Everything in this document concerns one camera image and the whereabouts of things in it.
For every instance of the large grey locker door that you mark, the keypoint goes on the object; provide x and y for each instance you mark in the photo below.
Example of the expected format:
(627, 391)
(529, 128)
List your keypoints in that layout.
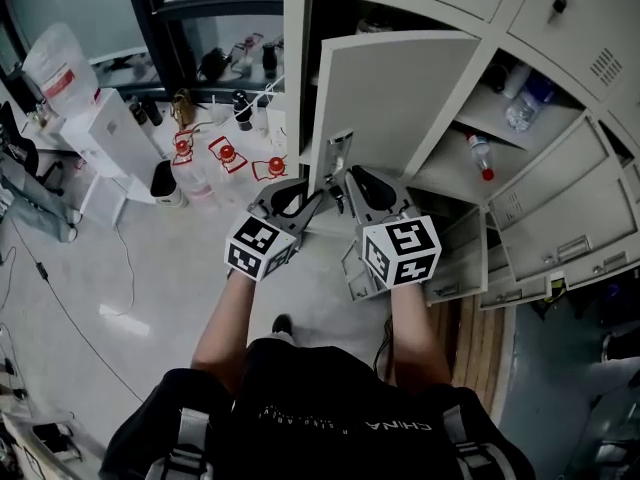
(400, 103)

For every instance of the golden brown bag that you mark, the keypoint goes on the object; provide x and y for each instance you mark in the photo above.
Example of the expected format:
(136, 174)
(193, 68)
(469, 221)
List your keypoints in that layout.
(182, 108)

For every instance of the low grey locker door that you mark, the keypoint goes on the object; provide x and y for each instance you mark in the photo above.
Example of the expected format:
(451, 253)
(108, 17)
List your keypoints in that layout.
(520, 288)

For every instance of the keys in locker door lock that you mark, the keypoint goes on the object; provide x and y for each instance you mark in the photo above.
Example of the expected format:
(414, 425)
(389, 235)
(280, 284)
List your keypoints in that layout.
(338, 197)

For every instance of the grey locker door with vent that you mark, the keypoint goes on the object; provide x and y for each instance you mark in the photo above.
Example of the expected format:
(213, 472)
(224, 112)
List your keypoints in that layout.
(565, 193)

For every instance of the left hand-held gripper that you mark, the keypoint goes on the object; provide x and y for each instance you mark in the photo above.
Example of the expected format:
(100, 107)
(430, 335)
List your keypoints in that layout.
(260, 248)

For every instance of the dark jar in locker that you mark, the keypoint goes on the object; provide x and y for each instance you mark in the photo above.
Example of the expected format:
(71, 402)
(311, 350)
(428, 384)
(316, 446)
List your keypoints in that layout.
(375, 20)

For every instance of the white plastic bottle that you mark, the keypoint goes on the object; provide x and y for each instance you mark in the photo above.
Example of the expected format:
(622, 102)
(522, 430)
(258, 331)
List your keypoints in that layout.
(516, 80)

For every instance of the narrow grey locker door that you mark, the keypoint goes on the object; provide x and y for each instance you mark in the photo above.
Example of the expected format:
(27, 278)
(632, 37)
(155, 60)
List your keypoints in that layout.
(465, 258)

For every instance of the person's left forearm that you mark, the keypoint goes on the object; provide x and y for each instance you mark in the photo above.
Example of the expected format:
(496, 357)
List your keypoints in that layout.
(225, 328)

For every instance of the white and yellow tag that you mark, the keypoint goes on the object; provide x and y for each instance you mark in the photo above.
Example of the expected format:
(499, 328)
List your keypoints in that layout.
(558, 284)

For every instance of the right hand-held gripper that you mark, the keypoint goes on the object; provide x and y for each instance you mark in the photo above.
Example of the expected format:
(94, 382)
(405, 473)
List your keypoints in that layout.
(400, 248)

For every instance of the person's right forearm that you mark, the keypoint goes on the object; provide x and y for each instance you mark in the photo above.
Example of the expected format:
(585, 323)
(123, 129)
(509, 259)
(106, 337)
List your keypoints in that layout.
(417, 338)

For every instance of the grey metal locker cabinet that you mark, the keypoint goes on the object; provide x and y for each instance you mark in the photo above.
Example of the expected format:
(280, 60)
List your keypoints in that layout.
(492, 43)

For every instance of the black cylindrical bottle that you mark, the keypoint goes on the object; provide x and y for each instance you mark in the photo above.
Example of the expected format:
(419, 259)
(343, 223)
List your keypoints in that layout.
(270, 60)

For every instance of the large red-capped water jug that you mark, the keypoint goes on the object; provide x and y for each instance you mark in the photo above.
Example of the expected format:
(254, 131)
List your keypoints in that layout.
(227, 154)
(272, 168)
(189, 168)

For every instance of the dark glass bottle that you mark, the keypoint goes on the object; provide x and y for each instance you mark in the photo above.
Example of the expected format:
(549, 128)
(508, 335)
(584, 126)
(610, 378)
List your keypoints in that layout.
(137, 110)

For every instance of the clear water dispenser jug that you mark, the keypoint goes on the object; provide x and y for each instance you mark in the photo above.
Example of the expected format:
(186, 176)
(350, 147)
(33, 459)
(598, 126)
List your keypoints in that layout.
(60, 68)

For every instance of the clear bottle with red cap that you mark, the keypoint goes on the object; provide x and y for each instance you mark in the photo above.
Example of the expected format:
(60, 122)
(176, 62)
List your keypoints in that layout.
(481, 155)

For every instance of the person's black shoe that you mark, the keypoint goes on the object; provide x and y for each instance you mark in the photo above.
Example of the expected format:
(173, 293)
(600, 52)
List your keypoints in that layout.
(282, 324)

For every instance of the black office chair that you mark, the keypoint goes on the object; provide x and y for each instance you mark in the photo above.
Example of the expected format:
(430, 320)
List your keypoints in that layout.
(22, 143)

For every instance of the white water dispenser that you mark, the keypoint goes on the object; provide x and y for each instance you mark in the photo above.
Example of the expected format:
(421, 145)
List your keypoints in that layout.
(112, 138)

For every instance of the person's black shirt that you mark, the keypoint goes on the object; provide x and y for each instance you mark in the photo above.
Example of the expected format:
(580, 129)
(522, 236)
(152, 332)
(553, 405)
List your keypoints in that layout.
(325, 408)

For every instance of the wooden floor platform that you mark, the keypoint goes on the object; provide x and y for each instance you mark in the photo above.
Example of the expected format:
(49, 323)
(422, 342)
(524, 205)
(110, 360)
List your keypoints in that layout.
(475, 348)

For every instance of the black flask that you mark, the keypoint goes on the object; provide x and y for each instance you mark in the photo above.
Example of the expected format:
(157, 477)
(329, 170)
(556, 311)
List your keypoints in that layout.
(243, 110)

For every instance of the small grey locker door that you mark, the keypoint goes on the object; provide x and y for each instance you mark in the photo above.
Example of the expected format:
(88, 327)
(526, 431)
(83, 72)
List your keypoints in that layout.
(356, 280)

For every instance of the crumpled clear water bottle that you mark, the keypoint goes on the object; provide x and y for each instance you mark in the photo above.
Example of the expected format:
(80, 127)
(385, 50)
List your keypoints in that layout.
(527, 103)

